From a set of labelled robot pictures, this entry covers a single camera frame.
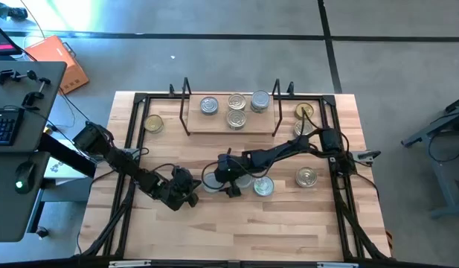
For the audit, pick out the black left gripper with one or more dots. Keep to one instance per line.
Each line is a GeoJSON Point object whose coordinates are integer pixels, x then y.
{"type": "Point", "coordinates": [180, 188]}

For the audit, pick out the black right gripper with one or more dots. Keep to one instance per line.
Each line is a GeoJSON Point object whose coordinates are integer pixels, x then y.
{"type": "Point", "coordinates": [233, 167]}

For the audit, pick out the wooden shelf black metal legs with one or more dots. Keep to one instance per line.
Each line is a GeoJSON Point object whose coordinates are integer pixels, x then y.
{"type": "Point", "coordinates": [214, 124]}

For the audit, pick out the green label can gold lid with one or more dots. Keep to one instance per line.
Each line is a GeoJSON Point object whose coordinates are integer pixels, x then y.
{"type": "Point", "coordinates": [306, 108]}
{"type": "Point", "coordinates": [153, 124]}

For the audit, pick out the blue pink label tuna can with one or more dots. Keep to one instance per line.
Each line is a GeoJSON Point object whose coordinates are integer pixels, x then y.
{"type": "Point", "coordinates": [306, 176]}
{"type": "Point", "coordinates": [301, 128]}
{"type": "Point", "coordinates": [236, 120]}
{"type": "Point", "coordinates": [237, 101]}

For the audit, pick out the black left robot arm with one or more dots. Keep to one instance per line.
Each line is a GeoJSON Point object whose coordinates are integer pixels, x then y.
{"type": "Point", "coordinates": [128, 167]}

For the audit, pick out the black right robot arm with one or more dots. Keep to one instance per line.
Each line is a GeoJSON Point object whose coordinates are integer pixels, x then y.
{"type": "Point", "coordinates": [285, 149]}

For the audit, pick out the white box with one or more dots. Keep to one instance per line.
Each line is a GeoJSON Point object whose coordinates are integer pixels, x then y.
{"type": "Point", "coordinates": [65, 173]}

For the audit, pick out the black desk caster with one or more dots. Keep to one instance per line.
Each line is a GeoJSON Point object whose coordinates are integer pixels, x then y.
{"type": "Point", "coordinates": [42, 232]}

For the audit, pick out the black computer mouse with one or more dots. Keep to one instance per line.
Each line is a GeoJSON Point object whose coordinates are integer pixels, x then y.
{"type": "Point", "coordinates": [24, 176]}

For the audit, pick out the black desk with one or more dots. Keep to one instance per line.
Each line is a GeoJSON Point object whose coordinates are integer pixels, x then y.
{"type": "Point", "coordinates": [13, 208]}

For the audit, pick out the orange equipment case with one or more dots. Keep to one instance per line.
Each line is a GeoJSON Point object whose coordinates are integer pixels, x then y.
{"type": "Point", "coordinates": [54, 59]}

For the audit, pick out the black keyboard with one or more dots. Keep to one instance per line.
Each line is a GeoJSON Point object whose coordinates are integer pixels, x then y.
{"type": "Point", "coordinates": [4, 126]}

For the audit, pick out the grey side table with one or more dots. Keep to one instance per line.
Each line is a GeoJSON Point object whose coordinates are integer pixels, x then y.
{"type": "Point", "coordinates": [446, 178]}

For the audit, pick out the dark desk monitor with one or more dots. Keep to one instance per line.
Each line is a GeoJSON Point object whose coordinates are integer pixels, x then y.
{"type": "Point", "coordinates": [0, 42]}

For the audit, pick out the person's shoe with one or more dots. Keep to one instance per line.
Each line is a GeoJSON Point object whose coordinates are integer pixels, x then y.
{"type": "Point", "coordinates": [13, 13]}

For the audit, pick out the silver table bracket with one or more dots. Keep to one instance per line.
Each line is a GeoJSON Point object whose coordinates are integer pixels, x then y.
{"type": "Point", "coordinates": [128, 264]}
{"type": "Point", "coordinates": [337, 265]}

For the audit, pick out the black aluminium table frame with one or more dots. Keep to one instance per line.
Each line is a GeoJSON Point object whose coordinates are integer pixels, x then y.
{"type": "Point", "coordinates": [140, 98]}

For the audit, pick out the grey clamp bracket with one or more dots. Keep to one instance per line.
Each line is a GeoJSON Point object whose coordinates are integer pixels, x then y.
{"type": "Point", "coordinates": [368, 155]}

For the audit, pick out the black desk clamp mount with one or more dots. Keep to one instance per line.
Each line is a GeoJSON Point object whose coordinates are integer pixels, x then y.
{"type": "Point", "coordinates": [30, 98]}
{"type": "Point", "coordinates": [4, 76]}

